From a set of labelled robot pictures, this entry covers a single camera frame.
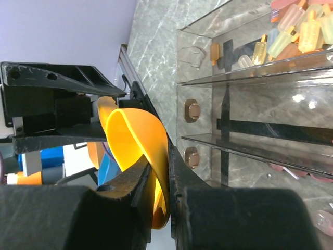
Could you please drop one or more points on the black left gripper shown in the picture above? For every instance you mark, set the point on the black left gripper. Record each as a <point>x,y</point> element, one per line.
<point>52,103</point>

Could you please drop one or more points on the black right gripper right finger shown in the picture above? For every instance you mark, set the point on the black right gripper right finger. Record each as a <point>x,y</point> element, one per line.
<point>205,217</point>

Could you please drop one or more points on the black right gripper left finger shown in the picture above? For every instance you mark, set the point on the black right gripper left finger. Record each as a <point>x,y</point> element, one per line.
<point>118,215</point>

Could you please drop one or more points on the yellow plastic scoop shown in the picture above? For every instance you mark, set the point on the yellow plastic scoop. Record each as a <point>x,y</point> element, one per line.
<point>132,133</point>

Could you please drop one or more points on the clear candy drawer box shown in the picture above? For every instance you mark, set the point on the clear candy drawer box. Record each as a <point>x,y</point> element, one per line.
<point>254,99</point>

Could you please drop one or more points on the aluminium frame rail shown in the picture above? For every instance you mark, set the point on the aluminium frame rail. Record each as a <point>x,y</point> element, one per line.
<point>133,84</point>

